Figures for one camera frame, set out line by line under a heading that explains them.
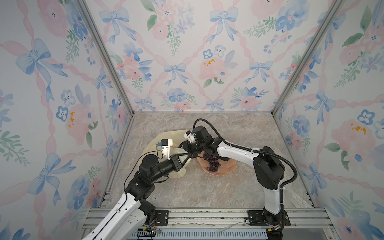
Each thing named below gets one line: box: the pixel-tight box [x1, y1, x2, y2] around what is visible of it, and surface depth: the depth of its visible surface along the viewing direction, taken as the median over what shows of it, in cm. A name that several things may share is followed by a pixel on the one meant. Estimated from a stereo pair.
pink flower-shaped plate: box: [196, 151, 237, 177], surface depth 90 cm
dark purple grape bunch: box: [203, 153, 221, 173], surface depth 90 cm
